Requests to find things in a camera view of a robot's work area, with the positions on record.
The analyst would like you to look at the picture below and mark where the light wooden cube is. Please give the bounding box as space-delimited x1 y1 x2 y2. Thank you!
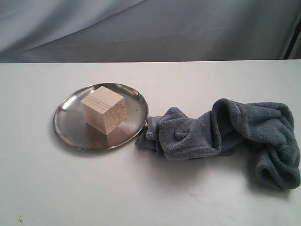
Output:
80 86 126 135

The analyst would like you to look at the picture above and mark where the grey-blue fluffy towel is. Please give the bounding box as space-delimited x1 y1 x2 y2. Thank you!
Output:
136 99 301 191

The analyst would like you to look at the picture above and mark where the round stainless steel plate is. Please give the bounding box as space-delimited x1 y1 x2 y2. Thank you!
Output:
53 83 149 152

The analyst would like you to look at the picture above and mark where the grey backdrop cloth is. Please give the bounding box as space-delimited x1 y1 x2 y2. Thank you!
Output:
0 0 301 63

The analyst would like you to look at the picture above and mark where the black stand pole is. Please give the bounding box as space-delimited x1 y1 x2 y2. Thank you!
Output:
283 18 301 60

